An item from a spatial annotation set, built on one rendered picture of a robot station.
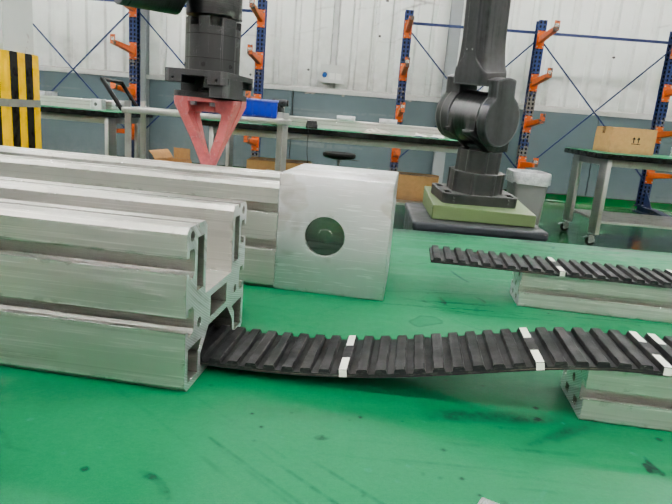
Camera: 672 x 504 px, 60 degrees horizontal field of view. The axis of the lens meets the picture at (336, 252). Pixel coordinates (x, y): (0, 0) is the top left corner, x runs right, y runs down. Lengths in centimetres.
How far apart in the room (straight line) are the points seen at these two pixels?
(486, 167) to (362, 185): 50
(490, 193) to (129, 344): 71
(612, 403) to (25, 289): 30
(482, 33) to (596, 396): 65
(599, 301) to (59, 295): 40
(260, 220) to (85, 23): 844
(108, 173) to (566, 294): 39
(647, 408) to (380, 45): 775
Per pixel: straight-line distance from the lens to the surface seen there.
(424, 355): 33
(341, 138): 502
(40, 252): 34
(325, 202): 46
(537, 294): 51
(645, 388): 34
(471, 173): 92
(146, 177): 50
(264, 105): 336
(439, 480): 26
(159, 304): 30
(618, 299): 53
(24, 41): 374
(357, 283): 47
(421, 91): 799
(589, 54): 850
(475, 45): 91
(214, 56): 64
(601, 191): 533
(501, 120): 90
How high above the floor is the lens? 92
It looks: 13 degrees down
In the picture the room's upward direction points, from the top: 5 degrees clockwise
